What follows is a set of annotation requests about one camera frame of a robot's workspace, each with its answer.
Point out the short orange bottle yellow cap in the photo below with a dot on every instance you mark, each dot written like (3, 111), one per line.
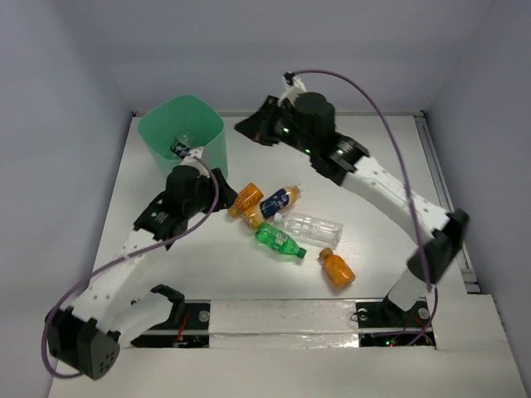
(248, 197)

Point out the large clear water bottle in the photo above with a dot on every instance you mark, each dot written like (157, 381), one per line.
(310, 228)

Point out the clear Pepsi bottle black cap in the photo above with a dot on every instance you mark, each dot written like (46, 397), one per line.
(182, 143)

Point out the green plastic bottle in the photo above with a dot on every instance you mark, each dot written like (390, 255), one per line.
(279, 241)

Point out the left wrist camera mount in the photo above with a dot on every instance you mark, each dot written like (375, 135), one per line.
(193, 158)

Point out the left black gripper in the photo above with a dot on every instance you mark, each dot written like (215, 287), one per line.
(220, 191)

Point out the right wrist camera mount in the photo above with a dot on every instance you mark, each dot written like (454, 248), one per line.
(294, 87)

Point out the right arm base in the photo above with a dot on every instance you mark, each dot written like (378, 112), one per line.
(378, 327)

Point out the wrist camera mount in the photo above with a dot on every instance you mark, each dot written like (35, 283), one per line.
(294, 87)
(193, 158)

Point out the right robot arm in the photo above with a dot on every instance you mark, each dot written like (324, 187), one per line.
(307, 123)

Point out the green plastic bin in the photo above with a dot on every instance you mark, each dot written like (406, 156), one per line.
(184, 122)

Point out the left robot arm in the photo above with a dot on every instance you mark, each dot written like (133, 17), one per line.
(99, 315)

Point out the blue label yellow bottle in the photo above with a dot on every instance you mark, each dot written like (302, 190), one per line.
(269, 207)

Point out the small orange juice bottle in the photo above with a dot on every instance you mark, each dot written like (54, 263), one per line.
(334, 266)

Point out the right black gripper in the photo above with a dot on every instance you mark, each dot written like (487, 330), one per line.
(258, 125)

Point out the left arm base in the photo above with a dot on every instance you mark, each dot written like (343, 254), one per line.
(192, 331)

